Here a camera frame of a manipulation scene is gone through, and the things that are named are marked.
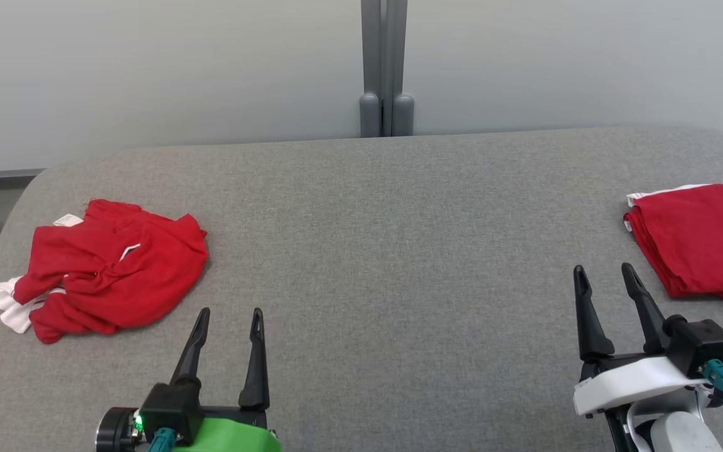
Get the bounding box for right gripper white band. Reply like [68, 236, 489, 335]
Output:
[573, 262, 710, 418]

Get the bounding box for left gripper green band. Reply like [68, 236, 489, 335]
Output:
[170, 307, 282, 452]

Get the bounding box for red shirt white sleeves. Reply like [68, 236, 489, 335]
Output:
[0, 198, 209, 345]

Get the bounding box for red shorts white trim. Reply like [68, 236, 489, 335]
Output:
[623, 181, 723, 306]

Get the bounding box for grey fabric sofa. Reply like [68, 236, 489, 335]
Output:
[0, 126, 723, 452]

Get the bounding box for left camera cable teal connector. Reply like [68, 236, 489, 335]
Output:
[147, 427, 177, 452]

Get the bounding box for grey partition post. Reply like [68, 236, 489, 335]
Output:
[360, 0, 415, 137]

